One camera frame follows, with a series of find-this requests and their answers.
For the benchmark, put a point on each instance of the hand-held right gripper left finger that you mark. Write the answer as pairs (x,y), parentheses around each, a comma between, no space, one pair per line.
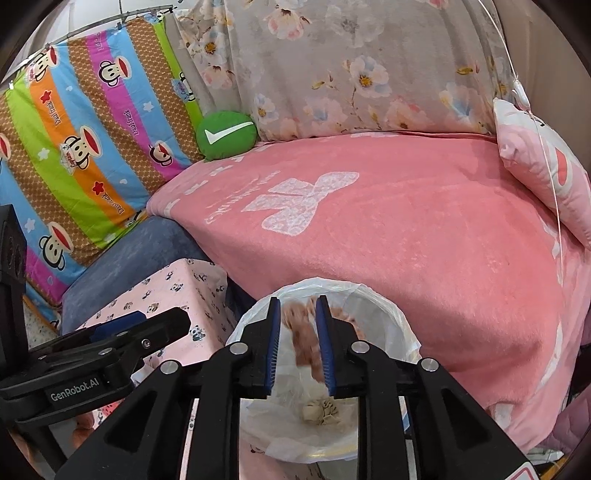
(273,346)

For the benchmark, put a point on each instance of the pink wrapper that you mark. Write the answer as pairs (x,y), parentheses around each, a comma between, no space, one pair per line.
(300,337)

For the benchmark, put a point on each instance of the green round check-mark cushion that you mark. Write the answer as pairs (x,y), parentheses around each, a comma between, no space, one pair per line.
(226,141)

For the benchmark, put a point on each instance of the pink bow print blanket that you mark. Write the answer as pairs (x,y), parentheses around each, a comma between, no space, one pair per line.
(415,254)

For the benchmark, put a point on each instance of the pink panda print tablecloth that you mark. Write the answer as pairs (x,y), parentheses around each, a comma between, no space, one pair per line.
(184,286)

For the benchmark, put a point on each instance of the grey metal rod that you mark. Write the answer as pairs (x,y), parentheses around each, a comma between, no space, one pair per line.
(92,27)

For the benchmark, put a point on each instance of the beige crumpled paper ball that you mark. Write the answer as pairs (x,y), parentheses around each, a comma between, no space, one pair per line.
(319,410)

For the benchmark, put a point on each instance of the trash bin with white bag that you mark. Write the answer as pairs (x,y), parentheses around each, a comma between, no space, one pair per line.
(378,318)

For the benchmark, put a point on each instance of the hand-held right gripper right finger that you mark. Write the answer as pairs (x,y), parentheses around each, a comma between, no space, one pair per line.
(326,346)

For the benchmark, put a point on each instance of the blue-grey cushion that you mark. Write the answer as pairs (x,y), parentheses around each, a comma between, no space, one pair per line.
(129,249)

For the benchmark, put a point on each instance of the floral print quilt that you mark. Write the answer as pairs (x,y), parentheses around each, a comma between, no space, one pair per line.
(346,69)

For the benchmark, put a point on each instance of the striped monkey print cushion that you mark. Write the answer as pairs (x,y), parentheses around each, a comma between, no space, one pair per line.
(83,152)

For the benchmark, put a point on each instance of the pink printed pillow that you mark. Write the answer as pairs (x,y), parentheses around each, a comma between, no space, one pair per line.
(545,161)

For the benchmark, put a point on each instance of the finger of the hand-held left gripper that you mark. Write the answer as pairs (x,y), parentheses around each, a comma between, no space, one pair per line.
(157,330)
(120,322)

